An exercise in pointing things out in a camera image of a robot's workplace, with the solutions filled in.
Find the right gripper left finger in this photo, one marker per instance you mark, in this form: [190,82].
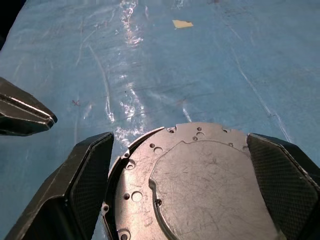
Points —
[62,195]

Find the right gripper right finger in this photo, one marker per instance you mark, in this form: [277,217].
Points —
[290,190]

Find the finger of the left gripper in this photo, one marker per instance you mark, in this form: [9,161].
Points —
[20,117]

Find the silver motor end cover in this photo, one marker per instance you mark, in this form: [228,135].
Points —
[200,187]

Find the blue plastic table cover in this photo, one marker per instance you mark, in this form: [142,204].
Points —
[187,75]

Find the beige tape piece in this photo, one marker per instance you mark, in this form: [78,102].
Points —
[182,23]

